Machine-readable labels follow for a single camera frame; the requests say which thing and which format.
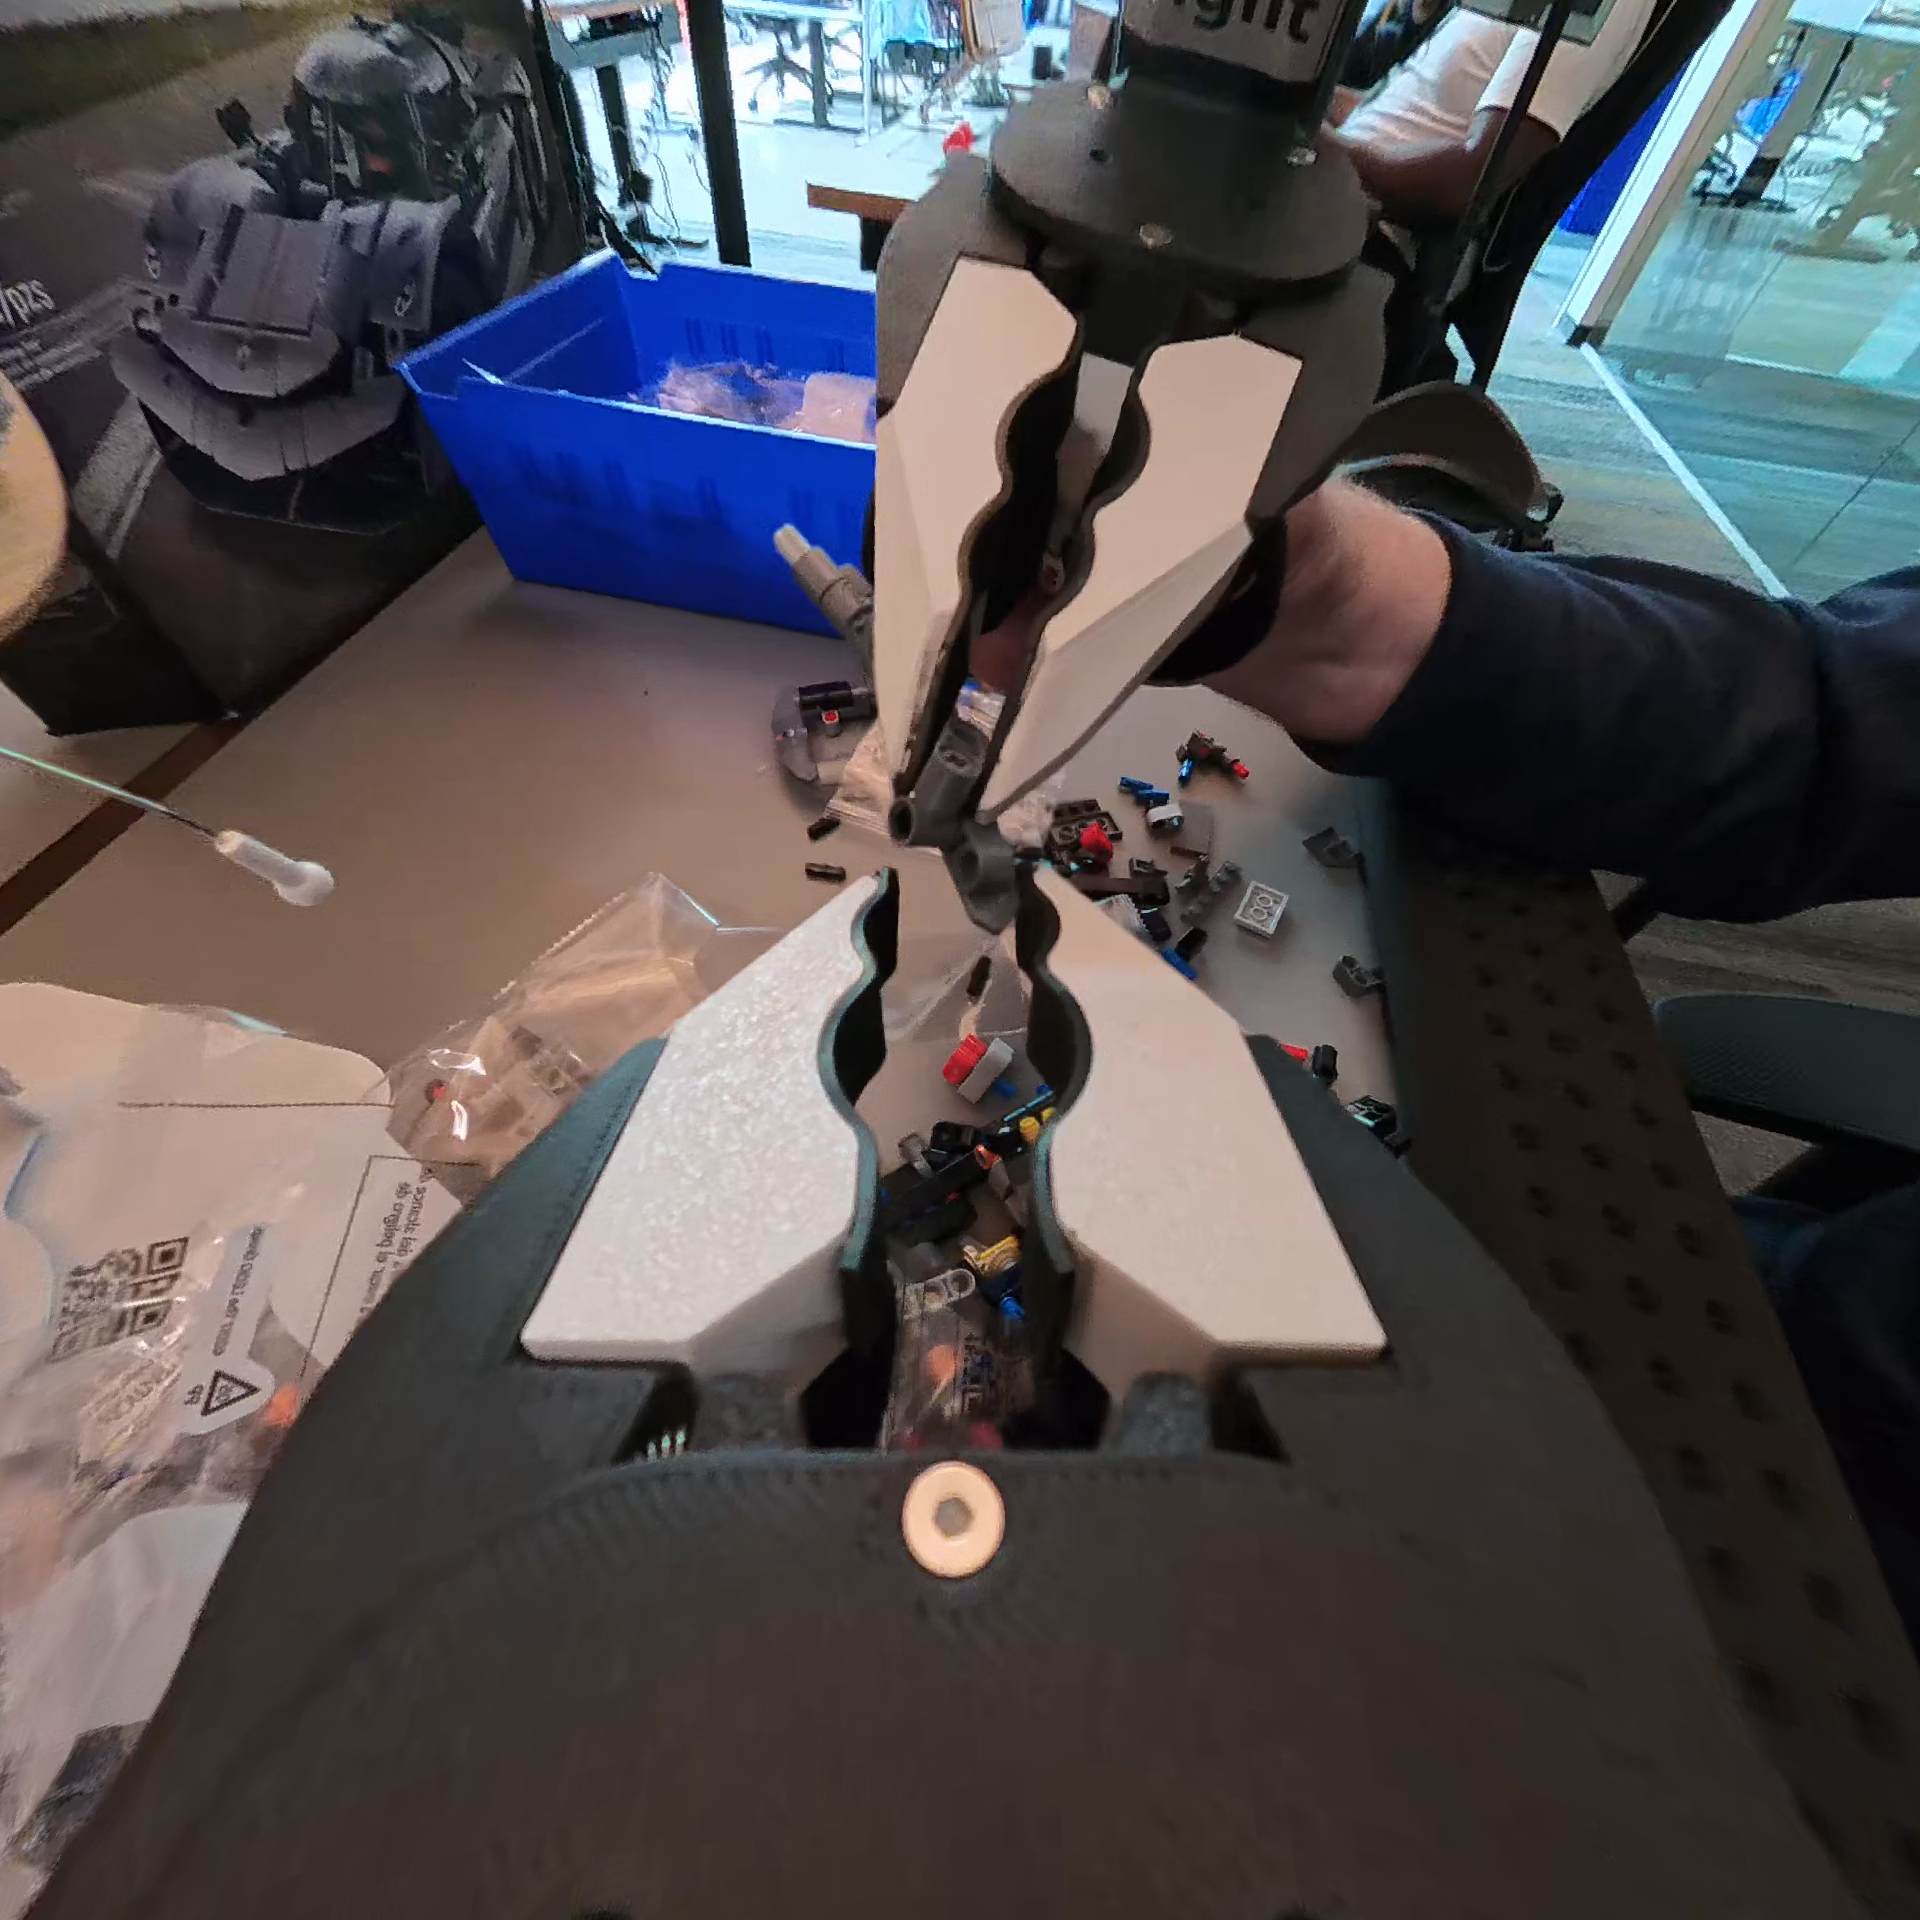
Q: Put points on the pile of loose lego pieces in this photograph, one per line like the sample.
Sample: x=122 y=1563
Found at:
x=1103 y=840

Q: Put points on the light grey square lego plate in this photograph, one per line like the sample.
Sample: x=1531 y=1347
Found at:
x=1259 y=911

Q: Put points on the blue plastic bin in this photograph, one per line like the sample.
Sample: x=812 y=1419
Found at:
x=600 y=481

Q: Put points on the grey office chair back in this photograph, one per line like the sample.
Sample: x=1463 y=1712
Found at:
x=1453 y=435

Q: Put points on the black lego set box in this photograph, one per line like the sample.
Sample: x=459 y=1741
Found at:
x=300 y=301

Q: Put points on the person's right forearm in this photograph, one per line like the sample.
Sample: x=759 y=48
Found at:
x=1651 y=705

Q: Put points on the wooden background table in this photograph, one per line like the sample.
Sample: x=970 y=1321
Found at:
x=861 y=202

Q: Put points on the large printed plastic bag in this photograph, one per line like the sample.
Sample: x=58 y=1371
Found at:
x=148 y=1200

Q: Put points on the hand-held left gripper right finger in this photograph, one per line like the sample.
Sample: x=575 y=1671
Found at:
x=1215 y=1185

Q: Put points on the red and grey lego piece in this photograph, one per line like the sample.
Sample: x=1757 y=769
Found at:
x=975 y=1066

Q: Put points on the dark grey lego dish assembly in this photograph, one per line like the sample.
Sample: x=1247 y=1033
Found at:
x=818 y=720

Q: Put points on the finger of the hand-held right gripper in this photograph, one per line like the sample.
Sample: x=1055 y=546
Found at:
x=1185 y=495
x=937 y=495

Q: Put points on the grey lego connector assembly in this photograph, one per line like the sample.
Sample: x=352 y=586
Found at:
x=984 y=862

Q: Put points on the person's right hand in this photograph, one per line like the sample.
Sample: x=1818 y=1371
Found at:
x=1348 y=616

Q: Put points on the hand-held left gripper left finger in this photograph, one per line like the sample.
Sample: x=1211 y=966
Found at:
x=705 y=1185

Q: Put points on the black metal post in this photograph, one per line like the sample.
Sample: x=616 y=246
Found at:
x=716 y=135

